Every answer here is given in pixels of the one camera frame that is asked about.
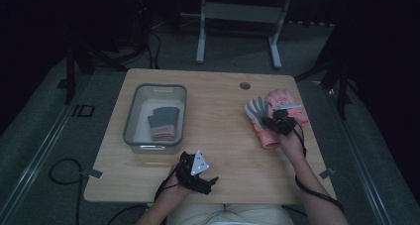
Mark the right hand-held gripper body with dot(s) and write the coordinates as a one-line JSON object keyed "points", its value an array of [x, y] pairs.
{"points": [[284, 124]]}

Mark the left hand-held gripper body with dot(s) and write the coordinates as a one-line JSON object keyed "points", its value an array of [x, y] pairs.
{"points": [[194, 180]]}

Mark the pink padded ski glove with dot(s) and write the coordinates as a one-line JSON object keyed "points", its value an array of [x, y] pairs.
{"points": [[281, 96], [257, 110]]}

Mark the dark grey cloth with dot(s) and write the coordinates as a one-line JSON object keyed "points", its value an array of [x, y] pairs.
{"points": [[163, 122]]}

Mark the gray translucent plastic bin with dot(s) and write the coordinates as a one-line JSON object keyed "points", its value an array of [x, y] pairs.
{"points": [[145, 93]]}

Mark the person's right hand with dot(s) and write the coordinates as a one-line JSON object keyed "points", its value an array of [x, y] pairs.
{"points": [[292, 145]]}

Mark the person's left hand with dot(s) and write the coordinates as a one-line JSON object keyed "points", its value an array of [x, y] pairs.
{"points": [[173, 192]]}

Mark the person's beige trousers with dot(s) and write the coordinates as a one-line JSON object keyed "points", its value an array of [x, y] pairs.
{"points": [[228, 215]]}

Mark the gray round table grommet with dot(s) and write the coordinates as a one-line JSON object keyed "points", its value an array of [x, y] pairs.
{"points": [[245, 85]]}

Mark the black tripod stand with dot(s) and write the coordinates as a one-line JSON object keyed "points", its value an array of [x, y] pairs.
{"points": [[340, 76], [70, 76]]}

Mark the gray metal table bracket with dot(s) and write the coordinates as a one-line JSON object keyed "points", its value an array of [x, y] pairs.
{"points": [[327, 173], [91, 173]]}

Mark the white metal desk frame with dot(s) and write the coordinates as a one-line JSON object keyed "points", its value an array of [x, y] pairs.
{"points": [[242, 13]]}

